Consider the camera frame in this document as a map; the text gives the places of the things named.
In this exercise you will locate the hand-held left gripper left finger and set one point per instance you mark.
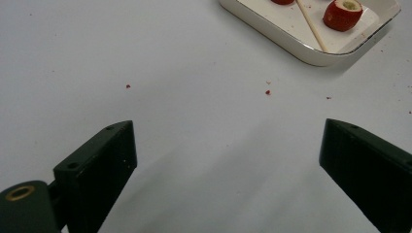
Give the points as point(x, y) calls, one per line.
point(97, 168)

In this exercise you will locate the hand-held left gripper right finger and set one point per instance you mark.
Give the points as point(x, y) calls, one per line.
point(369, 168)

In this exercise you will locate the thin wooden skewer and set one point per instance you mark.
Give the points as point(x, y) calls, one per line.
point(311, 25)

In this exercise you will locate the red hawthorn fruit piece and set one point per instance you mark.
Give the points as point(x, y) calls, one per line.
point(282, 1)
point(340, 16)

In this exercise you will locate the white rectangular tray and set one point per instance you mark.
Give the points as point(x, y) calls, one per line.
point(291, 29)

